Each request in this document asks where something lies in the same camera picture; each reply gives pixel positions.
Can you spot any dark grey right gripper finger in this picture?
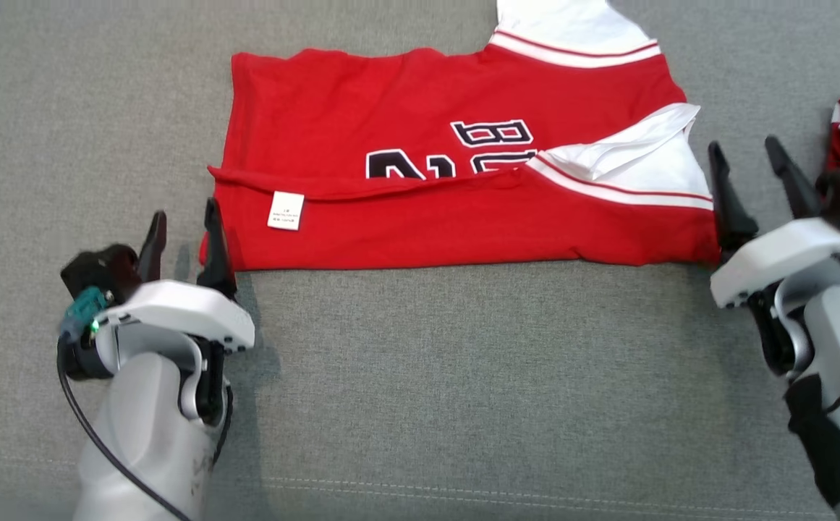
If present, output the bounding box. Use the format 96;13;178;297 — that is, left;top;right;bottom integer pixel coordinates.
708;140;760;255
765;135;825;219

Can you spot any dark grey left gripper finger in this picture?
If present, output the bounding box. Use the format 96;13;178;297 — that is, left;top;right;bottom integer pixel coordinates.
137;211;169;284
196;198;239;300

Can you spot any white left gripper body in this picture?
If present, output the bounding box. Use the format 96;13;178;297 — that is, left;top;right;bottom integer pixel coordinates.
94;280;256;355

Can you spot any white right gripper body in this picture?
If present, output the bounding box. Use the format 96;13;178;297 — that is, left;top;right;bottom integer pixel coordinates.
709;216;840;310

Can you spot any red white lettered jersey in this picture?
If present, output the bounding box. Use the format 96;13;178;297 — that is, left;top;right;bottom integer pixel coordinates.
199;0;723;272

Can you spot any teal left camera connector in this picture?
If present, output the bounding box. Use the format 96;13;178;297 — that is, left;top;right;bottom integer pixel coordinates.
60;286;111;342

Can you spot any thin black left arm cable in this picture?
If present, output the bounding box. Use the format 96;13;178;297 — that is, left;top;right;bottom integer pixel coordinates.
56;340;193;521

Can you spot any black arm strap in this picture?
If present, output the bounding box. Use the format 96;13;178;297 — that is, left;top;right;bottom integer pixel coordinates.
784;373;840;509

